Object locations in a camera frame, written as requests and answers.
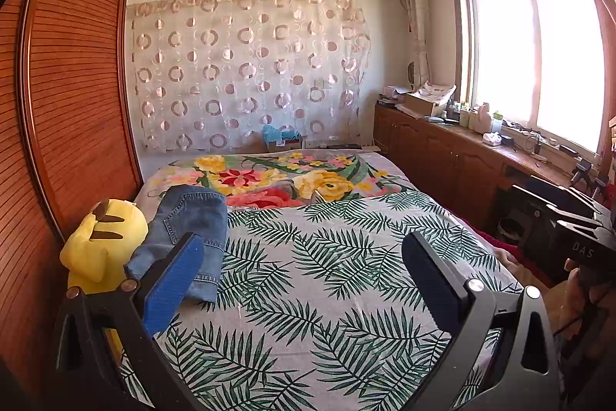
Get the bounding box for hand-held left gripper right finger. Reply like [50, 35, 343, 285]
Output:
[399, 230, 562, 411]

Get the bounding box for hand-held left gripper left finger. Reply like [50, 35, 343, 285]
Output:
[50, 232, 205, 411]

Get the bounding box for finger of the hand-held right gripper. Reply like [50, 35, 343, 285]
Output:
[524, 176, 608, 215]
[512, 184, 598, 221]

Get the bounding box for blue denim pants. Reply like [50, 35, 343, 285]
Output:
[124, 185, 230, 304]

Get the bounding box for person's right hand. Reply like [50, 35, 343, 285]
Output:
[560, 259, 616, 337]

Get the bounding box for small black tripod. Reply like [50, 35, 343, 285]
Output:
[572, 159, 608, 196]

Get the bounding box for red cloth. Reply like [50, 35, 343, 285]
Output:
[461, 222, 521, 268]

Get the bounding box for yellow plush toy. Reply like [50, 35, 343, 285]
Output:
[60, 198, 149, 356]

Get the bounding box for leaf print bedsheet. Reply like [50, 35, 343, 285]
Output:
[112, 190, 526, 411]

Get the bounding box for white plastic jug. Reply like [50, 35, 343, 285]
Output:
[474, 101, 493, 134]

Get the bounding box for long wooden cabinet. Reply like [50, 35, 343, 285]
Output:
[373, 99, 616, 241]

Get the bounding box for floral blanket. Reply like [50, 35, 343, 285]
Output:
[133, 152, 420, 210]

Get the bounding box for wooden framed window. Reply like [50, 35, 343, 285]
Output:
[447, 0, 616, 162]

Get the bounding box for white patterned bag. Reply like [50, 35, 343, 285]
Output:
[416, 82, 457, 106]

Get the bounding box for brown cardboard box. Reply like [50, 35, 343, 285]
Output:
[403, 92, 446, 118]

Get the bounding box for small cardboard box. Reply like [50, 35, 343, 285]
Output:
[266, 136, 305, 153]

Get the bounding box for crumpled blue cloth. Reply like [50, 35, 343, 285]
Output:
[262, 124, 298, 144]

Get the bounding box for circle patterned sheer curtain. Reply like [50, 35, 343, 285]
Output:
[126, 0, 372, 153]

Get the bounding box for cream window curtain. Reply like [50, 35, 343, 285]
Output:
[400, 0, 432, 87]

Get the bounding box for wooden slatted wardrobe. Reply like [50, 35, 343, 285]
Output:
[0, 0, 144, 393]

